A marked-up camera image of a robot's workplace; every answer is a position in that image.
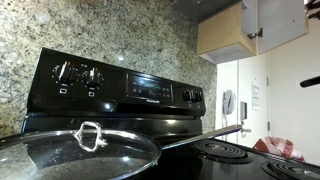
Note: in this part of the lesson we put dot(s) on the black electric stove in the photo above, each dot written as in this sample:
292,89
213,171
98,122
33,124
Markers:
68,90

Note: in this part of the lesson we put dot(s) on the metal cabinet door hinge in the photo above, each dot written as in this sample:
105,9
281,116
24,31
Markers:
256,34

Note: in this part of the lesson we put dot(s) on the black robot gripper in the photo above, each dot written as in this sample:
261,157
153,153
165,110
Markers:
312,5

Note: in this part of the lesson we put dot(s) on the red white striped cloth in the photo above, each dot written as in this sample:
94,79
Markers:
279,146

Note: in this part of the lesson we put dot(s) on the near right coil burner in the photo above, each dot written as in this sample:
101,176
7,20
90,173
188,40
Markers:
222,152

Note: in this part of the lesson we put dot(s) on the coil burner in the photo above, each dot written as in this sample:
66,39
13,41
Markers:
290,171
222,152

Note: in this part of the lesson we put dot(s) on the dark range hood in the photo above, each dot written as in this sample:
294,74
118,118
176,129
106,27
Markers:
199,10

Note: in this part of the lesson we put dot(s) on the wooden cabinet door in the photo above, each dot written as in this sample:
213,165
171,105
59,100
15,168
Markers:
281,21

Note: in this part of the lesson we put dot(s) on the paper notice on door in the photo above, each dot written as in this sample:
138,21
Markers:
255,97

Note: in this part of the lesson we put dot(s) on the far right coil burner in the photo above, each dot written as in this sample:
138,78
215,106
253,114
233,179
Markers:
290,171

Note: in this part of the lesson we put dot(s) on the door lever lock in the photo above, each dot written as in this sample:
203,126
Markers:
243,117

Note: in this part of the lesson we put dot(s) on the grey wall phone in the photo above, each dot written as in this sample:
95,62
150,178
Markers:
229,99

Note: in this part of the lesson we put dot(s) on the steel frying pan with lid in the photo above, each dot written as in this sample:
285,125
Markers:
88,153

